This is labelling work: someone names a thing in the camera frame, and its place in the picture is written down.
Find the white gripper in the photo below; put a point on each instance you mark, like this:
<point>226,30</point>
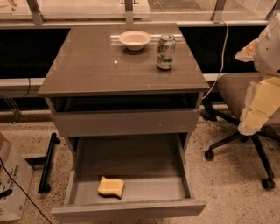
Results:
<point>269,53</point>

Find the yellow sponge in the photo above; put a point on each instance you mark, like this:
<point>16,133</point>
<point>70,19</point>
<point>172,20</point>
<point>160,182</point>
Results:
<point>111,187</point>

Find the open grey middle drawer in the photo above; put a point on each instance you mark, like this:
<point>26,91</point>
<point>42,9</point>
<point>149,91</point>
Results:
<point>154,172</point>

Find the grey drawer cabinet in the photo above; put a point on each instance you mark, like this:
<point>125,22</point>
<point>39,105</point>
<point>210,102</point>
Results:
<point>95,72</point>

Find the closed grey top drawer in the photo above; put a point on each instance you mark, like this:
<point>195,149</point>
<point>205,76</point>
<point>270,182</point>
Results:
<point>89,124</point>

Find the grey office chair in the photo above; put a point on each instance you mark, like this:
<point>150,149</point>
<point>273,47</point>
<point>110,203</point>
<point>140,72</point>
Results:
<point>232,88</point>

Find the green soda can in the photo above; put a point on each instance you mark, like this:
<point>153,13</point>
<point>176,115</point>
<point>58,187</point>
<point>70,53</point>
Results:
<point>165,51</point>

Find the white bowl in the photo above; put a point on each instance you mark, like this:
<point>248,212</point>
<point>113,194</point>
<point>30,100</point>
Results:
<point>135,40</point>

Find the metal window railing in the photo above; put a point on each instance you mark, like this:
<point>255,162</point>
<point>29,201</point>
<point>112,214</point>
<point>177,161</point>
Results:
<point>65,13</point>

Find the black metal stand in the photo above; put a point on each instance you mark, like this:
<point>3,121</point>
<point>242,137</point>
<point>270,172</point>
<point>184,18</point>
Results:
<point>45,161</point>

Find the cardboard box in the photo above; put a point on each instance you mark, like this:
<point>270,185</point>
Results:
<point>15,177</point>

